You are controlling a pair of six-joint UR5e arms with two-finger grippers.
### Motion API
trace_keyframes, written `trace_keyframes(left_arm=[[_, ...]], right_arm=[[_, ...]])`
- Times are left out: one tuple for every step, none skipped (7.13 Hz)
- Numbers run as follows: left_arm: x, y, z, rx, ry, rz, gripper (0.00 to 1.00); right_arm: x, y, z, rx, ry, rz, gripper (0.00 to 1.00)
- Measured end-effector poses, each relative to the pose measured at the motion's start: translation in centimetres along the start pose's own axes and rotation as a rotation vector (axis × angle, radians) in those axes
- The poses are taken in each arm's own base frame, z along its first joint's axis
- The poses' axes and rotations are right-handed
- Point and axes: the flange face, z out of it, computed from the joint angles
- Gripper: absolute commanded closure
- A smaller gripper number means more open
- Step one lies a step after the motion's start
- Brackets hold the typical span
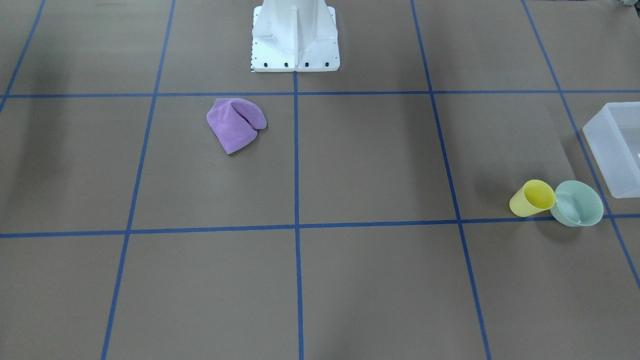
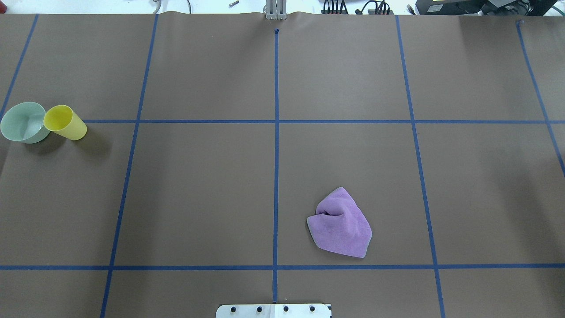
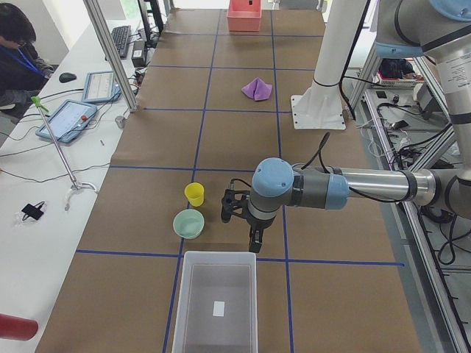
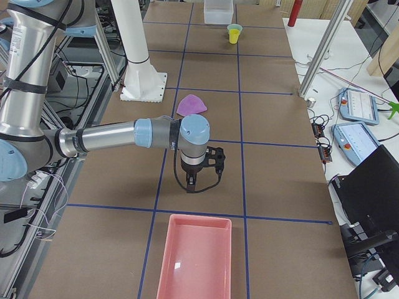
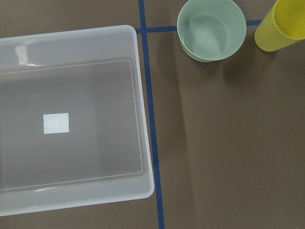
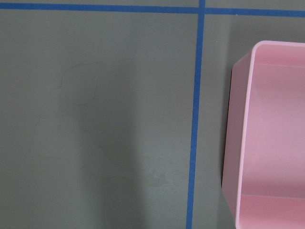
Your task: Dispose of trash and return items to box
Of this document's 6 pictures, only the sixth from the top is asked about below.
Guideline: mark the pink plastic tray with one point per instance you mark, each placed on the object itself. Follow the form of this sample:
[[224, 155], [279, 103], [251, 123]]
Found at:
[[264, 163]]

